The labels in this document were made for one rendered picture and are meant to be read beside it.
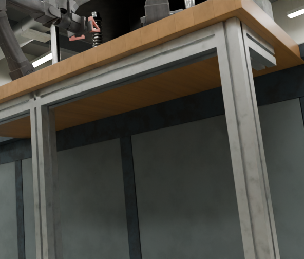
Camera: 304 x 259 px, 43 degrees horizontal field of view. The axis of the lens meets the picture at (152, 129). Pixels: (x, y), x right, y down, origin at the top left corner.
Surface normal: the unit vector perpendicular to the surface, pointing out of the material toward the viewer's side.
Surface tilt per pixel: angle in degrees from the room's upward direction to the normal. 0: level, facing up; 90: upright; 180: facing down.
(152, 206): 90
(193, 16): 90
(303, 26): 90
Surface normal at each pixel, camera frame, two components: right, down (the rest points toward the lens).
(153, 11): -0.07, -0.20
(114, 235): -0.59, -0.08
